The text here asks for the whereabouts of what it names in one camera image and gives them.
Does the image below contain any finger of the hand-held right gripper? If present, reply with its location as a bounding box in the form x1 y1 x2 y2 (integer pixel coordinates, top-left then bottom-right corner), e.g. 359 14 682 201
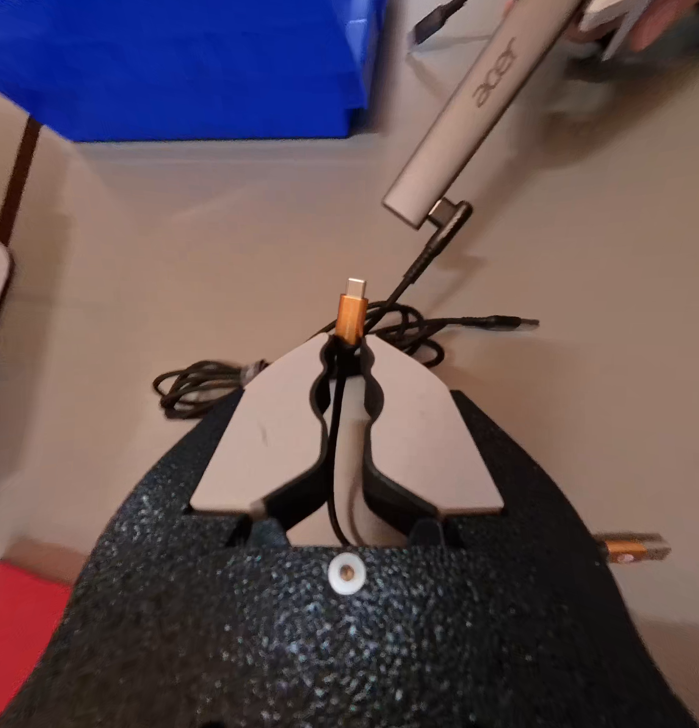
577 0 632 32
602 0 650 61

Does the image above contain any grey USB hub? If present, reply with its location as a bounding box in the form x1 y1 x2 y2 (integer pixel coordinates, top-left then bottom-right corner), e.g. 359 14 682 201
382 0 589 231

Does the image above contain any blue plastic bin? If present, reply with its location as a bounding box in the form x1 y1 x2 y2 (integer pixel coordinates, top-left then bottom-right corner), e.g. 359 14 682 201
0 0 386 143

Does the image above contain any black cable with orange plugs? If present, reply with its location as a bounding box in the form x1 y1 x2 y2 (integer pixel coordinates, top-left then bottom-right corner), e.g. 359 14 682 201
153 278 671 564

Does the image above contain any red plastic bin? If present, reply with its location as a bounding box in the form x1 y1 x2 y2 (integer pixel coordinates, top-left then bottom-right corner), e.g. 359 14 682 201
0 560 73 728

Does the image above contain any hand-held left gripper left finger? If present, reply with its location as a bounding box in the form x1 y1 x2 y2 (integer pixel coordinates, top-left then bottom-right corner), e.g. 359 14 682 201
189 334 334 532

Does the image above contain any black braided cable angled plug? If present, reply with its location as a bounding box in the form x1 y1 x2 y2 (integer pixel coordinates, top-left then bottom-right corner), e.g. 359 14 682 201
315 198 541 372

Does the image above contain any person's right hand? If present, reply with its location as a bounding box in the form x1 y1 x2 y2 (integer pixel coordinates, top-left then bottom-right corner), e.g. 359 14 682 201
631 0 699 51

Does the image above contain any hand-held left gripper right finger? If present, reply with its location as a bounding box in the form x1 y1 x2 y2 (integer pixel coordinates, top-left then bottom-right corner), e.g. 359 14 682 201
358 334 505 532

